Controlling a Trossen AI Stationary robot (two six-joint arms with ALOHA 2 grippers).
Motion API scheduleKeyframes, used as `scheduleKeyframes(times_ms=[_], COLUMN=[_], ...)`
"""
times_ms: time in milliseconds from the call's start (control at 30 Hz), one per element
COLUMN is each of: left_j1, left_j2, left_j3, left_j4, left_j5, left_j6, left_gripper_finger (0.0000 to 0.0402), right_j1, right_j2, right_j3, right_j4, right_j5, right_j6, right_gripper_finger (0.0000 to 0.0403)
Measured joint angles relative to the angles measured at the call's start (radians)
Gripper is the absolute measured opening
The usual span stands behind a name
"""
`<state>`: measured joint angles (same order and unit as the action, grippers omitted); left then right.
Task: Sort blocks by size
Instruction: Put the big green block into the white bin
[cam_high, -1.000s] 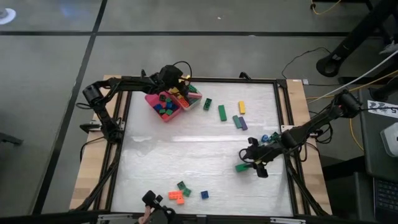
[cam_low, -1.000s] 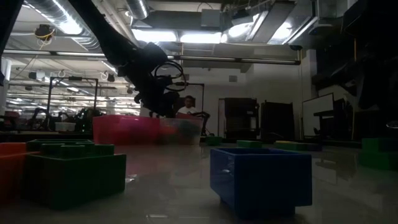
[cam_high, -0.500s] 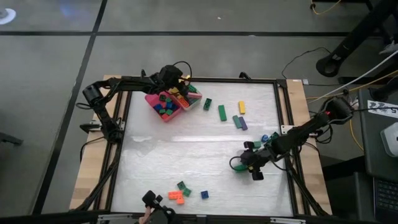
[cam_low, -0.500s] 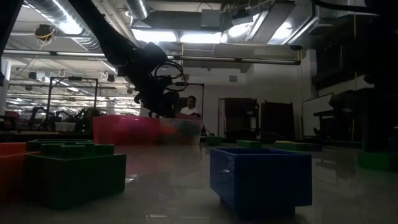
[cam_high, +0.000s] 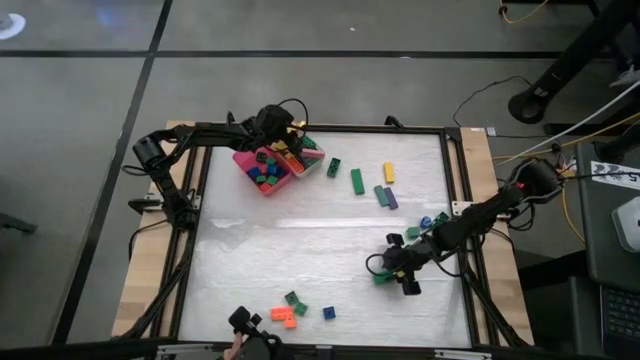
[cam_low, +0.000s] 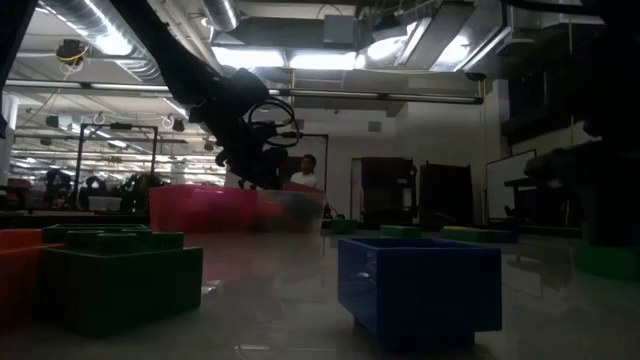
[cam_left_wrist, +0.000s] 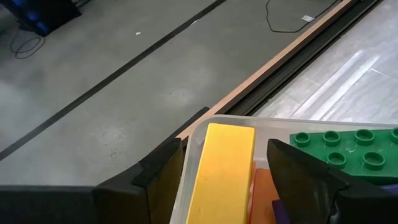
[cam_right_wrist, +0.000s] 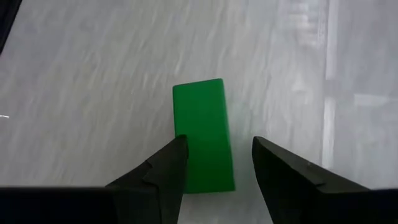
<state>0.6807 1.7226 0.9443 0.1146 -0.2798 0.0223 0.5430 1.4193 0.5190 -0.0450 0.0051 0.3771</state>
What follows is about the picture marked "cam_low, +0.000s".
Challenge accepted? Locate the grey ceiling box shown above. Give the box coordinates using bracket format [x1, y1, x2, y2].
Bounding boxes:
[322, 13, 357, 46]

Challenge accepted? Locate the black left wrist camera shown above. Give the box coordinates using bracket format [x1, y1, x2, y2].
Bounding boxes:
[227, 68, 271, 109]

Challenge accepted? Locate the white pillar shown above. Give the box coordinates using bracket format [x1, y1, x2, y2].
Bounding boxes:
[0, 93, 20, 186]

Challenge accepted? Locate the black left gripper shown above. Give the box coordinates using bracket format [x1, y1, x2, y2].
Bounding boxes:
[199, 99, 289, 192]

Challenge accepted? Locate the grey ceiling pipe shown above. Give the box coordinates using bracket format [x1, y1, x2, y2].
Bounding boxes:
[0, 79, 485, 105]

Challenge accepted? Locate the dark desk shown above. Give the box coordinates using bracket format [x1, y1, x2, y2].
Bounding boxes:
[503, 177, 539, 221]

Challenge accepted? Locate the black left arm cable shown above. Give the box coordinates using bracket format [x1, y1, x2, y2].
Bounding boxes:
[247, 96, 302, 150]

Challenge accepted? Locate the large silver ceiling duct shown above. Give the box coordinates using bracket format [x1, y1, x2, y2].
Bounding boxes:
[34, 0, 166, 84]

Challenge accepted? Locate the whiteboard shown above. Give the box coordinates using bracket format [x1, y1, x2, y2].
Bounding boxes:
[485, 148, 539, 220]

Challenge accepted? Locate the ceiling light panel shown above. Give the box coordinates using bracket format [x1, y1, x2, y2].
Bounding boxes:
[212, 46, 286, 69]
[288, 51, 359, 71]

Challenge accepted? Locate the black yellow cable reel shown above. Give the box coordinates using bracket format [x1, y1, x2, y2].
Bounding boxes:
[54, 38, 90, 67]

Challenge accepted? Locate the white container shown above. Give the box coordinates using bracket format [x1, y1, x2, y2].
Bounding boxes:
[87, 195, 123, 211]

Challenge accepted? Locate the green long toy block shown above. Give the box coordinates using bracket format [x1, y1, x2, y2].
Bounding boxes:
[42, 223, 152, 246]
[380, 224, 424, 239]

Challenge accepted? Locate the silver round ceiling duct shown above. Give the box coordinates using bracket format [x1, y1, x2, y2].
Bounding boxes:
[199, 0, 241, 30]

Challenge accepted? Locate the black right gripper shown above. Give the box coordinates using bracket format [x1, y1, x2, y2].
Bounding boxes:
[523, 139, 640, 246]

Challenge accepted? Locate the blue small toy block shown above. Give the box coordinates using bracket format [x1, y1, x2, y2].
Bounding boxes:
[337, 236, 504, 353]

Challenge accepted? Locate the person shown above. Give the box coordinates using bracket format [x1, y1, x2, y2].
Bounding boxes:
[289, 153, 319, 189]

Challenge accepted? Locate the white ceiling duct box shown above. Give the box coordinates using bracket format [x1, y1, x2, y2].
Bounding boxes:
[504, 4, 606, 29]

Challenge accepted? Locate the red background object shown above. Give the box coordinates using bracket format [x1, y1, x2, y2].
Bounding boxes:
[5, 178, 34, 202]

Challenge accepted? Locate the pink plastic bin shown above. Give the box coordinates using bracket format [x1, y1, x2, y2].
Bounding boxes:
[148, 184, 261, 234]

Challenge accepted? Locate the dark cabinet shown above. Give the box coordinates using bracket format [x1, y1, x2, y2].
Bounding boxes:
[418, 160, 475, 220]
[359, 156, 416, 224]

